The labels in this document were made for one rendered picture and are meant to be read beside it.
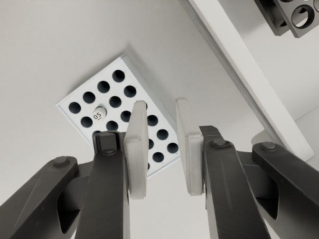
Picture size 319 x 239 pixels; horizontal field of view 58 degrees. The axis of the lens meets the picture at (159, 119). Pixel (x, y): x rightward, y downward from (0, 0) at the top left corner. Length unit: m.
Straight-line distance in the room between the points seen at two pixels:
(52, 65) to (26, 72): 0.03
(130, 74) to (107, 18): 0.07
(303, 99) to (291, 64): 0.03
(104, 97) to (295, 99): 0.18
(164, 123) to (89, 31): 0.13
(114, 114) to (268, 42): 0.16
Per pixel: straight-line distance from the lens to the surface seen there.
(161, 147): 0.31
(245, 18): 0.25
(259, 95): 0.20
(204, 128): 0.15
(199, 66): 0.32
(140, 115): 0.16
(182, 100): 0.18
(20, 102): 0.37
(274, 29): 0.23
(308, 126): 0.27
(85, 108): 0.31
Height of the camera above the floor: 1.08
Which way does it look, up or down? 72 degrees down
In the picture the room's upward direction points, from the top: 178 degrees counter-clockwise
